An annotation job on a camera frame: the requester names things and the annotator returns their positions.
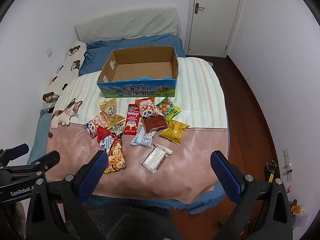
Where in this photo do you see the small white patterned snack packet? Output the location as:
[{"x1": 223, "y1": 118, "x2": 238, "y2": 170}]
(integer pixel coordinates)
[{"x1": 112, "y1": 121, "x2": 126, "y2": 137}]

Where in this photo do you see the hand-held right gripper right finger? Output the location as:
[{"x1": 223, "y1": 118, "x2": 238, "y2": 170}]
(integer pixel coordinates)
[{"x1": 210, "y1": 150, "x2": 293, "y2": 240}]

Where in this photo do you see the green candy bag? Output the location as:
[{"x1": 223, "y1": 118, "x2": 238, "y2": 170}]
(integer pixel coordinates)
[{"x1": 155, "y1": 95, "x2": 182, "y2": 121}]

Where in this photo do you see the clear white snack packet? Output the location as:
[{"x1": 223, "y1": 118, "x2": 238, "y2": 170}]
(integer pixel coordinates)
[{"x1": 138, "y1": 143, "x2": 173, "y2": 177}]

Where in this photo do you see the bear print long pillow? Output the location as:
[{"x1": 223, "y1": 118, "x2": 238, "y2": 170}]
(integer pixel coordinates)
[{"x1": 42, "y1": 41, "x2": 87, "y2": 112}]

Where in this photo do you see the small orange panda snack packet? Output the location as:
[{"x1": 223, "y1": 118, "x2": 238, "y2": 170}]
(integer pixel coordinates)
[{"x1": 84, "y1": 112, "x2": 108, "y2": 140}]

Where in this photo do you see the white door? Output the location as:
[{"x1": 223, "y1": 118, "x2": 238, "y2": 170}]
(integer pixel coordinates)
[{"x1": 187, "y1": 0, "x2": 247, "y2": 58}]

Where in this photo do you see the noodle print snack packet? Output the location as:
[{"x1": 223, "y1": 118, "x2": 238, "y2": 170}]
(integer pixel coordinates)
[{"x1": 100, "y1": 134, "x2": 127, "y2": 174}]

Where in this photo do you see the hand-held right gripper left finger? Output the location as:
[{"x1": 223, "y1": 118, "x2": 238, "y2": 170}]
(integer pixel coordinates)
[{"x1": 26, "y1": 150, "x2": 109, "y2": 240}]

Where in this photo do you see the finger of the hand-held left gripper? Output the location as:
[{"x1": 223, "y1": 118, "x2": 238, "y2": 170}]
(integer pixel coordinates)
[
  {"x1": 0, "y1": 144, "x2": 29, "y2": 167},
  {"x1": 4, "y1": 151, "x2": 61, "y2": 178}
]

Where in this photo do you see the yellow orange snack packet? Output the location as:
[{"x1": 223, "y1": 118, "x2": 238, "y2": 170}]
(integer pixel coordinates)
[{"x1": 99, "y1": 97, "x2": 126, "y2": 128}]

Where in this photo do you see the yellow crinkled snack packet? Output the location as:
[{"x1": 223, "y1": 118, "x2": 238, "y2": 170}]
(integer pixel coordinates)
[{"x1": 159, "y1": 119, "x2": 190, "y2": 146}]

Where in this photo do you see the blue bedsheet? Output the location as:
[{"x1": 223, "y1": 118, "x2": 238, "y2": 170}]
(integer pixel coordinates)
[{"x1": 79, "y1": 34, "x2": 187, "y2": 77}]

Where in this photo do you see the red green snack packet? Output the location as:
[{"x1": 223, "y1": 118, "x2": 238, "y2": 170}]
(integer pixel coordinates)
[{"x1": 124, "y1": 103, "x2": 141, "y2": 136}]

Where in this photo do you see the cardboard box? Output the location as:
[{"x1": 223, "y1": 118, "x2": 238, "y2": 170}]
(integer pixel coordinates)
[{"x1": 97, "y1": 45, "x2": 180, "y2": 98}]

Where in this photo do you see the large orange panda snack packet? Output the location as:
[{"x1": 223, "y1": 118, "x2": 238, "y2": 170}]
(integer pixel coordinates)
[{"x1": 135, "y1": 96, "x2": 168, "y2": 134}]

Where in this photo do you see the white quilted pillow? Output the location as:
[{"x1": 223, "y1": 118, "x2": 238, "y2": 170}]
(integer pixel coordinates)
[{"x1": 74, "y1": 6, "x2": 182, "y2": 44}]

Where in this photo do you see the small red snack packet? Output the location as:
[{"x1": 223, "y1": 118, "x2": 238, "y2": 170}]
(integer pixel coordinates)
[{"x1": 96, "y1": 126, "x2": 111, "y2": 143}]

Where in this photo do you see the silver white snack packet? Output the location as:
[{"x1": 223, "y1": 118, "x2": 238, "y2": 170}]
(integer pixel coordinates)
[{"x1": 130, "y1": 125, "x2": 156, "y2": 147}]

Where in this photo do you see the light blue cloth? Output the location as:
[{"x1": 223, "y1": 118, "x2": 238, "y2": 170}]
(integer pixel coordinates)
[{"x1": 27, "y1": 109, "x2": 55, "y2": 166}]

